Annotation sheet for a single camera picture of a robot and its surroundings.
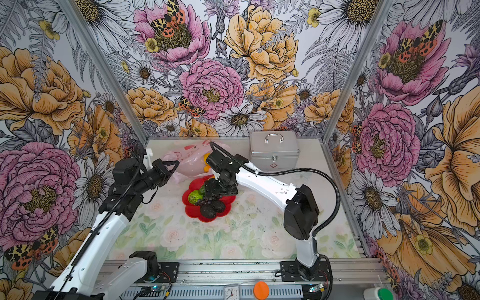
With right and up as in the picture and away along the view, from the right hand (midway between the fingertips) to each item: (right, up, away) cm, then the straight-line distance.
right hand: (218, 200), depth 78 cm
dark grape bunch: (-8, -3, +11) cm, 14 cm away
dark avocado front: (-5, -7, +7) cm, 12 cm away
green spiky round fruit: (-13, -1, +12) cm, 17 cm away
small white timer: (+6, -31, -9) cm, 33 cm away
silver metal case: (+25, +21, +17) cm, 37 cm away
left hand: (-14, +14, -4) cm, 20 cm away
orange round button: (+17, -27, -15) cm, 35 cm away
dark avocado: (-1, -5, +9) cm, 11 cm away
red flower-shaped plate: (-12, -8, +10) cm, 18 cm away
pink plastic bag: (-12, +16, +4) cm, 21 cm away
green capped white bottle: (+55, -28, -14) cm, 64 cm away
